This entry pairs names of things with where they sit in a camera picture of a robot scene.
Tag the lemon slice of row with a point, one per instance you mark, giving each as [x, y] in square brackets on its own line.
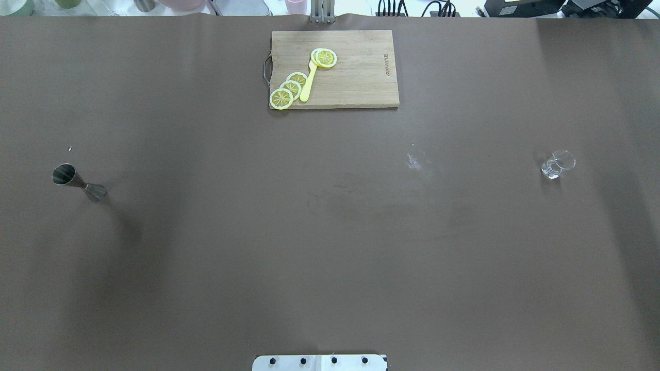
[292, 86]
[298, 77]

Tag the lemon slice upper of row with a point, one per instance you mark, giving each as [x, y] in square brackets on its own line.
[298, 77]

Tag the lemon slice on fork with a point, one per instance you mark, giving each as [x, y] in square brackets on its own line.
[324, 57]

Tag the aluminium frame post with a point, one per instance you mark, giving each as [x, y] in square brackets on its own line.
[322, 11]

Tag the lemon slice middle of row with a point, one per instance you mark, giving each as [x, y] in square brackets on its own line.
[292, 86]

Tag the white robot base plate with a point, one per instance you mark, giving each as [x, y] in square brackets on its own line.
[321, 362]

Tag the small clear glass cup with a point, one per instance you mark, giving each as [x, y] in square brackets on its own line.
[559, 162]

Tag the pink cup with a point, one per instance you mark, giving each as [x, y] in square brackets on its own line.
[296, 6]

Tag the black computer equipment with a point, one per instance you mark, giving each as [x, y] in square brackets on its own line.
[568, 9]

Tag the wooden cutting board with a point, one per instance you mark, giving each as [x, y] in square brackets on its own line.
[365, 75]

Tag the steel double jigger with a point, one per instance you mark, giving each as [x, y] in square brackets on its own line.
[67, 175]

